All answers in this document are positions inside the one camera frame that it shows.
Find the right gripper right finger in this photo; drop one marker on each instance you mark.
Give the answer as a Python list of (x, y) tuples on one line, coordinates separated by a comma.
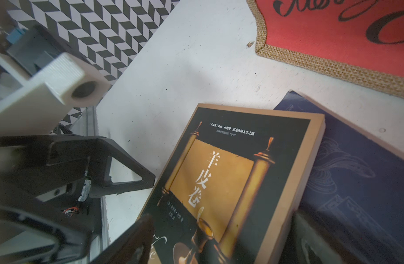
[(310, 243)]

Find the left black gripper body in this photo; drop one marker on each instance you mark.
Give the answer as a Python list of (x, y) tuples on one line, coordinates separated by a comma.
[(50, 168)]

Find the blue book yellow label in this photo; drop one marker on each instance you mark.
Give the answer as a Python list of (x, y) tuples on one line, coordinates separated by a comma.
[(355, 189)]

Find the red burlap canvas bag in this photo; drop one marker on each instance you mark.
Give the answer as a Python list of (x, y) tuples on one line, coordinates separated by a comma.
[(361, 42)]

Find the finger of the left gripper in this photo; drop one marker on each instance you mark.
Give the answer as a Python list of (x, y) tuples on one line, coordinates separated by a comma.
[(111, 169)]

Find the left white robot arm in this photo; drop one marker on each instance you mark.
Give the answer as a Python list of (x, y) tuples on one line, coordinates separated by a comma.
[(37, 232)]

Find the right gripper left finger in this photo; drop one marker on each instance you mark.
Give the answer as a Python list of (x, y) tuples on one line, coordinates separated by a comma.
[(132, 247)]

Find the brown black scroll book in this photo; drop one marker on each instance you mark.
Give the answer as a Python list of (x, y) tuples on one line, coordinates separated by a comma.
[(232, 184)]

